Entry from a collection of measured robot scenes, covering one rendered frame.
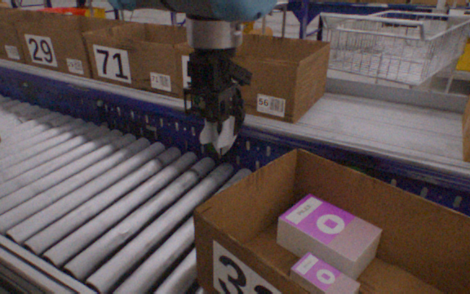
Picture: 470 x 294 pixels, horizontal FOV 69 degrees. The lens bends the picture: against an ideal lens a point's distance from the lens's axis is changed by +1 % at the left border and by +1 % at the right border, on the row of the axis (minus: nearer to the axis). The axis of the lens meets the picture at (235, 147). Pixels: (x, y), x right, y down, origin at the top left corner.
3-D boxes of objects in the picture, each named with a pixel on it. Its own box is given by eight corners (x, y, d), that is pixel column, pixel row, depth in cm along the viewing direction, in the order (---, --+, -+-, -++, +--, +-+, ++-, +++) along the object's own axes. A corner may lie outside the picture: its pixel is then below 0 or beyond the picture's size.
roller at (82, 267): (57, 287, 67) (50, 269, 65) (206, 166, 107) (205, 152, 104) (74, 297, 65) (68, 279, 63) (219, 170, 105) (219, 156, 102)
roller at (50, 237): (18, 261, 73) (11, 244, 70) (173, 155, 112) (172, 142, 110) (33, 270, 71) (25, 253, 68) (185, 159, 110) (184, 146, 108)
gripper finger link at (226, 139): (209, 164, 64) (207, 120, 59) (224, 151, 68) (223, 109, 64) (223, 169, 62) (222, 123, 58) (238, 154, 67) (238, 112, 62)
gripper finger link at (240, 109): (219, 133, 65) (218, 90, 60) (223, 129, 66) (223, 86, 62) (241, 138, 63) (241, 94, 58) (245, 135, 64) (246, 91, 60)
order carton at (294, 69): (177, 100, 108) (172, 46, 99) (224, 77, 130) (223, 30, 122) (293, 126, 90) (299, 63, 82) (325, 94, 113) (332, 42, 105)
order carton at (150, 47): (93, 81, 125) (82, 33, 116) (148, 63, 147) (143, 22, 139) (178, 100, 107) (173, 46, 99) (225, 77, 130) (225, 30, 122)
